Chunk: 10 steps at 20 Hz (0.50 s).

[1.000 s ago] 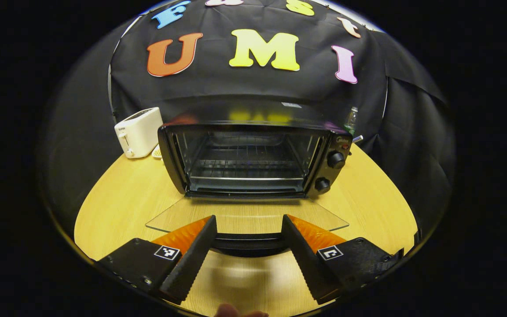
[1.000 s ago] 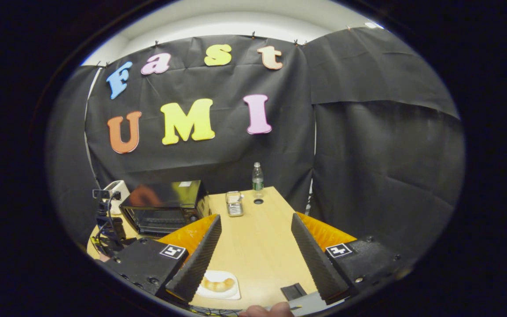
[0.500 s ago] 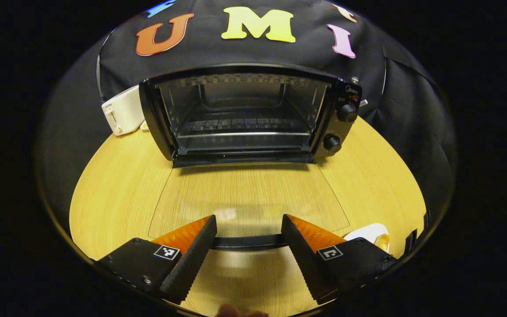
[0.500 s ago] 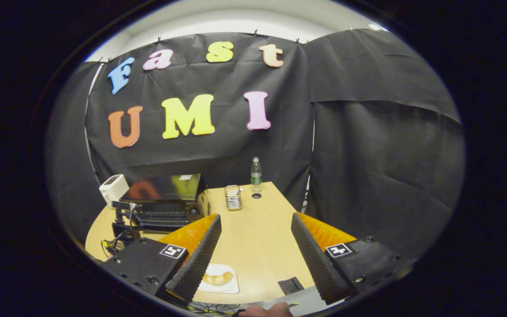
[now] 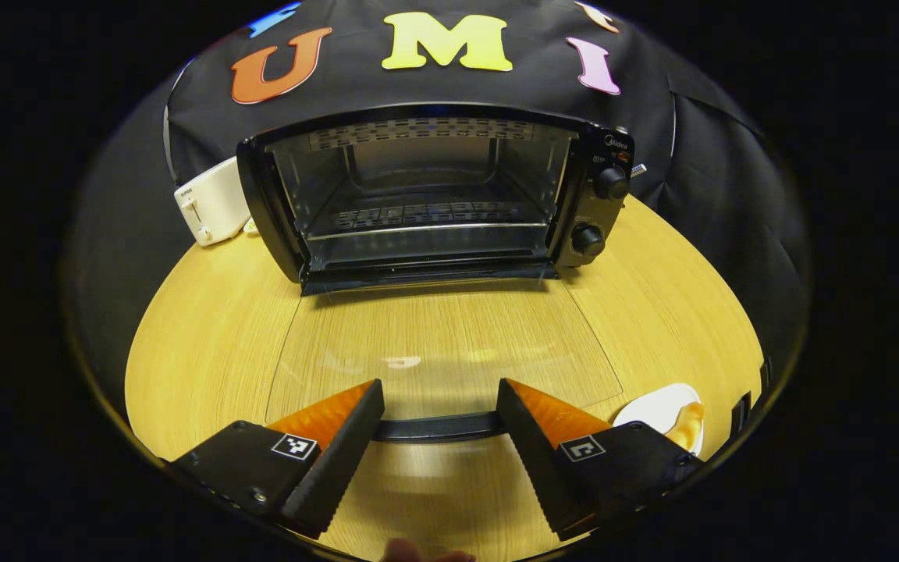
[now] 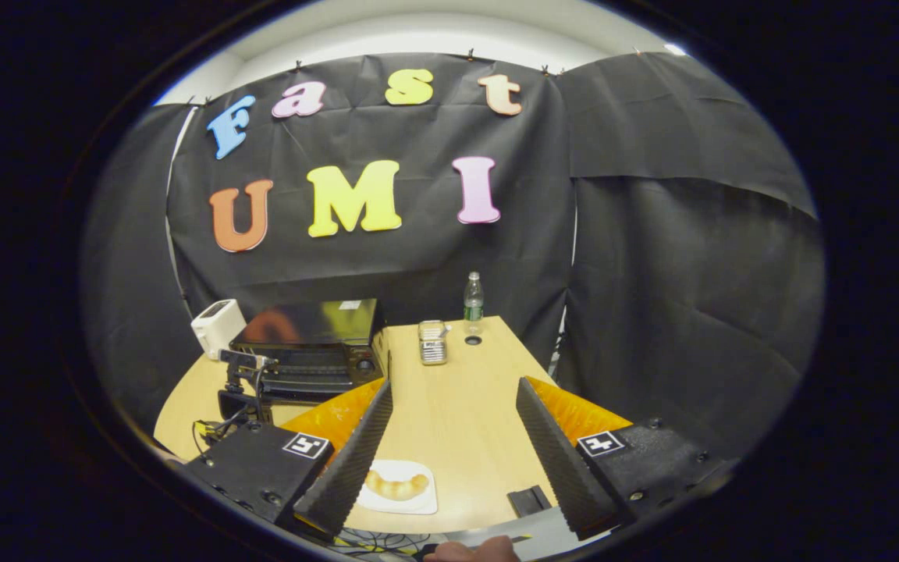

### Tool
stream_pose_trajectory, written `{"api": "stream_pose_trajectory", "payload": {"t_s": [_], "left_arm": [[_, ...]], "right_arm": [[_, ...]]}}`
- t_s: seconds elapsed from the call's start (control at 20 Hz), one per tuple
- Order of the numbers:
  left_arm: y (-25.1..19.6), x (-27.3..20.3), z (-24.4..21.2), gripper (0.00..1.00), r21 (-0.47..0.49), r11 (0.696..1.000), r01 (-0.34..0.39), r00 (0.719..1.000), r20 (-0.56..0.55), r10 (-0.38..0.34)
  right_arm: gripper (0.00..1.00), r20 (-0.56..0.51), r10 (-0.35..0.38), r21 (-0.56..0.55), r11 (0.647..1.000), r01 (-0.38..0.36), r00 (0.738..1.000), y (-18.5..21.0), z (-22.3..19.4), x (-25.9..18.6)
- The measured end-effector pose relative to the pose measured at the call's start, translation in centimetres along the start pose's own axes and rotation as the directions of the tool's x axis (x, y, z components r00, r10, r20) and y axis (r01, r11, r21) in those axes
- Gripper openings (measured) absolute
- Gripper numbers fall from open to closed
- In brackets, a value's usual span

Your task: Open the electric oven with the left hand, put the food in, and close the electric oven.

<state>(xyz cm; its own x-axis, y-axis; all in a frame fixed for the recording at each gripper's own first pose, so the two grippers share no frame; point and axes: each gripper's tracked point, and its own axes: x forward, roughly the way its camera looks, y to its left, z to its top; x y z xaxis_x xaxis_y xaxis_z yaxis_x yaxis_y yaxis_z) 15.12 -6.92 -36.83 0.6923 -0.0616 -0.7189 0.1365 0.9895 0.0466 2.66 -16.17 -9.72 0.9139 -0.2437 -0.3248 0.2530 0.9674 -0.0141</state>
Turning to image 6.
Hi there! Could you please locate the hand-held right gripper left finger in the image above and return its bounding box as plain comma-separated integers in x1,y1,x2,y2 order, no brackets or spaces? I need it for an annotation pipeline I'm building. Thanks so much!
184,379,394,539

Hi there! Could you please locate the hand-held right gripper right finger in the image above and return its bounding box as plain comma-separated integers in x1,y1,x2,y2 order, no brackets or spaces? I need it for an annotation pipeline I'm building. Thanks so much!
516,376,736,542

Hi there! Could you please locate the golden croissant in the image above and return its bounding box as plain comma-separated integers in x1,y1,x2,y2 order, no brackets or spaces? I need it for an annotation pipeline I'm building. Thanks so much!
363,470,430,501

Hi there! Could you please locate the black electric oven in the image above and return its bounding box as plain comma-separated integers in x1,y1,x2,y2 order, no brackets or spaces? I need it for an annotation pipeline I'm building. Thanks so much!
229,298,389,404

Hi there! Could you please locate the small black block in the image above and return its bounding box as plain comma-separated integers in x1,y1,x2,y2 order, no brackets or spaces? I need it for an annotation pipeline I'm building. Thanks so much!
506,485,553,518

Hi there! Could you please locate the white toaster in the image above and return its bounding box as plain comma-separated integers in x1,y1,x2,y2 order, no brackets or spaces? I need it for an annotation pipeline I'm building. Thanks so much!
190,299,248,361

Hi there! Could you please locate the white square plate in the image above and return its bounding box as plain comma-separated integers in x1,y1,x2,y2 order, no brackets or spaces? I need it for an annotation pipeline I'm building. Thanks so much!
354,459,439,516

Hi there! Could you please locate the clear plastic bottle green label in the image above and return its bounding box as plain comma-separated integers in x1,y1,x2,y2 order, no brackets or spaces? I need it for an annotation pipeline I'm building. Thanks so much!
463,271,486,325

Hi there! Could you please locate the black backdrop cloth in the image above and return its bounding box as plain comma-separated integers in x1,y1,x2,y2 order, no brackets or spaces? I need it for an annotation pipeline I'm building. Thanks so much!
79,51,826,461

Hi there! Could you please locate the bundle of floor cables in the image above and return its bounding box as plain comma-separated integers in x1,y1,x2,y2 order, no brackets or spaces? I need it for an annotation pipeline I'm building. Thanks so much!
331,529,432,560

